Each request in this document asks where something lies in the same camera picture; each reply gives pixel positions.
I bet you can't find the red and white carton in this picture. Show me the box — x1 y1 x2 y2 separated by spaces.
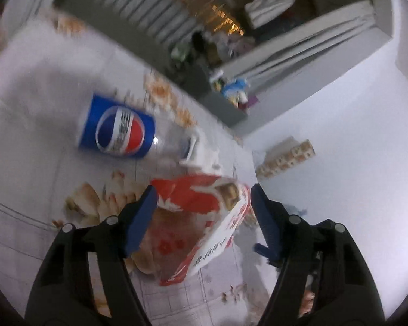
130 174 251 286

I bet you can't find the clear Pepsi bottle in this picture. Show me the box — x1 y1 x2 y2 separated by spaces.
76 93 197 162

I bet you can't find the patterned tall carton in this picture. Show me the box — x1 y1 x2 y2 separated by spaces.
256 140 316 179

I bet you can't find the grey cabinet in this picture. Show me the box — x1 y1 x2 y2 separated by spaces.
183 64 249 130

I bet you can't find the purple cup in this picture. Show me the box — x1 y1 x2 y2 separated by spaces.
246 95 259 108

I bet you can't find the blue detergent bottle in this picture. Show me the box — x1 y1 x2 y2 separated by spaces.
221 78 249 98

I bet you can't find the grey right curtain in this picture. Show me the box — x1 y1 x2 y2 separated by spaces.
212 0 377 85

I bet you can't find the metal balcony railing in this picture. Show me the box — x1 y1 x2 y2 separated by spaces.
53 0 245 72

